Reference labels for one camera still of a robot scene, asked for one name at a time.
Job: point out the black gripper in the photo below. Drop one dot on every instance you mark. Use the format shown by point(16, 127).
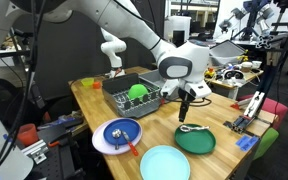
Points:
point(185, 96)

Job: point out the white idle robot arm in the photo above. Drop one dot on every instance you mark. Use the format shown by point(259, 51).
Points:
point(114, 46)

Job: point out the white working robot arm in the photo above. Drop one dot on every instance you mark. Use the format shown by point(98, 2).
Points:
point(124, 16)

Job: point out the dark green plate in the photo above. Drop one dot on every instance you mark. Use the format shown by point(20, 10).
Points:
point(197, 143)

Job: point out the dark blue plate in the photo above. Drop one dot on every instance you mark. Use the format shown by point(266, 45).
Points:
point(130, 128)

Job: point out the light blue plate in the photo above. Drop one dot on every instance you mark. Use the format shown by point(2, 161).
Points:
point(164, 165)

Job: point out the silver ladle spoon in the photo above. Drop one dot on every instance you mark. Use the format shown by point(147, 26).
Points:
point(116, 133)

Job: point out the small red object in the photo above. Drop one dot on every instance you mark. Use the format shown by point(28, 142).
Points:
point(162, 101)

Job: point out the yellow rubber duck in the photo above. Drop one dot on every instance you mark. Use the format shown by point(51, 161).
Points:
point(211, 72)

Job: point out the grey plastic bin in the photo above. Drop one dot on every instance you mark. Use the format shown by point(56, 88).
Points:
point(150, 77)

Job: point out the bright green bowl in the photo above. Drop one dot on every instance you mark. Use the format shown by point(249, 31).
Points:
point(137, 90)

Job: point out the black white headset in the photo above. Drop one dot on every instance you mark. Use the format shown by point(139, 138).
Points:
point(234, 74)

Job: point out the blue tape patch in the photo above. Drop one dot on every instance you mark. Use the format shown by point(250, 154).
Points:
point(247, 142)

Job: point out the white red hand tool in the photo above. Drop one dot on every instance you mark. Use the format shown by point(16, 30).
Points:
point(254, 103)

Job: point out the wooden background desk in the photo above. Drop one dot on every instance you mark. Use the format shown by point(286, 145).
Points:
point(247, 78)

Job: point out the tilted grey storage bin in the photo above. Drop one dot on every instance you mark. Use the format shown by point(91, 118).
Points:
point(227, 51)

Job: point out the green chair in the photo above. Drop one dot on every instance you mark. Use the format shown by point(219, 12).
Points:
point(267, 140)

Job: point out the orange cube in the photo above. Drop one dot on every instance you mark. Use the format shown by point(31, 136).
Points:
point(97, 85)

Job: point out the pink chair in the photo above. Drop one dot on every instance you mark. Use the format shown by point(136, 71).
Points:
point(277, 108)

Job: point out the yellow green bowl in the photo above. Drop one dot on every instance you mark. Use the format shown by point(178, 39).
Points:
point(87, 82)

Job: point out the red plastic cup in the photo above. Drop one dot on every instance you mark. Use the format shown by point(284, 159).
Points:
point(27, 135)

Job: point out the black camera stand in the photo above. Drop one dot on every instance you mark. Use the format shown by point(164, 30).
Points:
point(270, 73)

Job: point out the aluminium profile bracket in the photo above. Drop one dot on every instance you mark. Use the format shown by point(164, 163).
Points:
point(35, 151)

